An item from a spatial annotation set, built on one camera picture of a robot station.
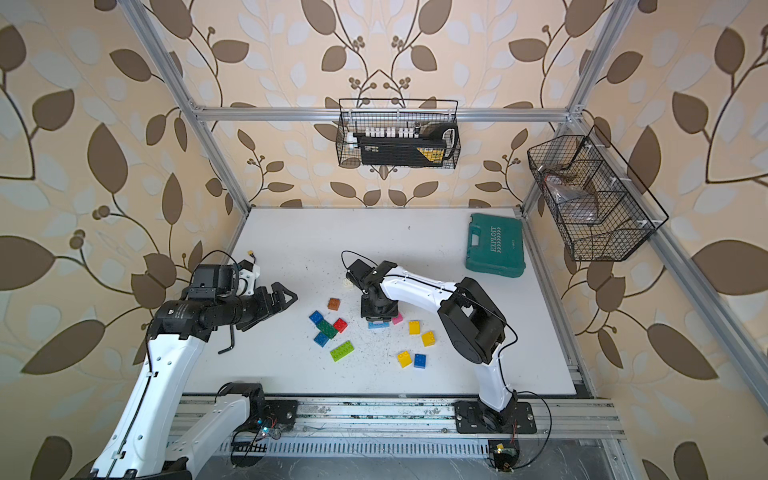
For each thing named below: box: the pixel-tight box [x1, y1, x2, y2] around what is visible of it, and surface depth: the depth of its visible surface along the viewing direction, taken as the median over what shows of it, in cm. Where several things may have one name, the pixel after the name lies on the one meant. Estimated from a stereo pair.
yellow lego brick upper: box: [409, 320, 421, 335], surface depth 91 cm
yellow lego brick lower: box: [397, 351, 413, 368], surface depth 84 cm
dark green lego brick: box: [317, 319, 338, 339], surface depth 91 cm
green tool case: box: [465, 213, 526, 279], surface depth 104 cm
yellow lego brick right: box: [422, 331, 437, 347], surface depth 88 cm
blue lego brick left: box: [313, 331, 329, 348], surface depth 88 cm
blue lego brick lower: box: [414, 354, 427, 369], surface depth 84 cm
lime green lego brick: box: [330, 340, 355, 363], surface depth 86 cm
